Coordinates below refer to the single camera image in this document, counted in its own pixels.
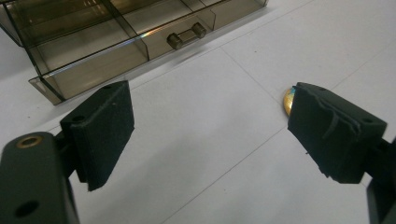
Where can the smoky transparent drawer organizer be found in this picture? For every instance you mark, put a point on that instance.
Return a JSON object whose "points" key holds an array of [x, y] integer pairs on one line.
{"points": [[102, 40]]}

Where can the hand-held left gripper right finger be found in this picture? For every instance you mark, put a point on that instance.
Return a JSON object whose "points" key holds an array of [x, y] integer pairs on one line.
{"points": [[330, 137]]}

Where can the round gold object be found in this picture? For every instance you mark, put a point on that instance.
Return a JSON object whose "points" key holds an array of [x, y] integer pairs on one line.
{"points": [[288, 101]]}

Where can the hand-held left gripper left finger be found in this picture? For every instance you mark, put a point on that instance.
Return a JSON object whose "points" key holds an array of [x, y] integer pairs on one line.
{"points": [[99, 133]]}

